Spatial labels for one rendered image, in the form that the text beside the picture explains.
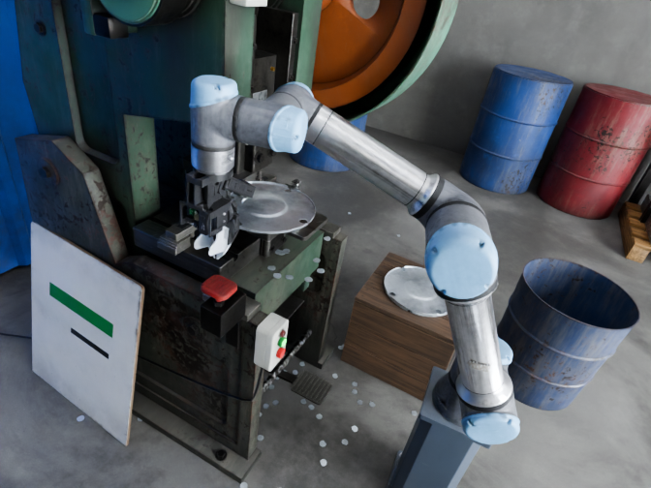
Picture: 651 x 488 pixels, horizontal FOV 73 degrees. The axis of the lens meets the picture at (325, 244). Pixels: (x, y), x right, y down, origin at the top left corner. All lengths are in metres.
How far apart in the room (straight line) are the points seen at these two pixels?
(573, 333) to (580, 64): 2.85
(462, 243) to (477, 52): 3.63
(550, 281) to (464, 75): 2.61
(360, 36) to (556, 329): 1.20
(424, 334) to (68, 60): 1.35
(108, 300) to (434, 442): 0.99
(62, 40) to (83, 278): 0.64
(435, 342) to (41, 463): 1.31
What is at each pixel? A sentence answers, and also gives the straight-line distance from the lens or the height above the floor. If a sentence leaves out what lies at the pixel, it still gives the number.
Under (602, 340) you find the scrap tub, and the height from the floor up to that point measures 0.42.
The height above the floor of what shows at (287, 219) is 0.78.
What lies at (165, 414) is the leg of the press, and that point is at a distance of 1.68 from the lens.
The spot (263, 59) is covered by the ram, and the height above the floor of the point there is 1.16.
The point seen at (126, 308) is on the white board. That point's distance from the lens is 1.36.
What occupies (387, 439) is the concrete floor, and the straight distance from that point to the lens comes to 1.72.
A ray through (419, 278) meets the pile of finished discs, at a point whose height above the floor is 0.36.
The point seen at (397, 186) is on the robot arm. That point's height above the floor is 1.05.
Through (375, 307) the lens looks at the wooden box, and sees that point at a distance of 1.64.
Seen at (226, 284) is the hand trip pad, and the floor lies 0.76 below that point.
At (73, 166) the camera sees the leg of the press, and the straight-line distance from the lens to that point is 1.32.
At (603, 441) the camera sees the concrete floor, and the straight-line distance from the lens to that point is 2.14.
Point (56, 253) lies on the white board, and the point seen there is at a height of 0.53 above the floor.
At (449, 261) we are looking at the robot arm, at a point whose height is 1.00.
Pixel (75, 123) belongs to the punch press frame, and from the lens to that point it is 1.38.
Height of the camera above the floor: 1.39
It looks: 33 degrees down
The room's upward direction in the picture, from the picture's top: 10 degrees clockwise
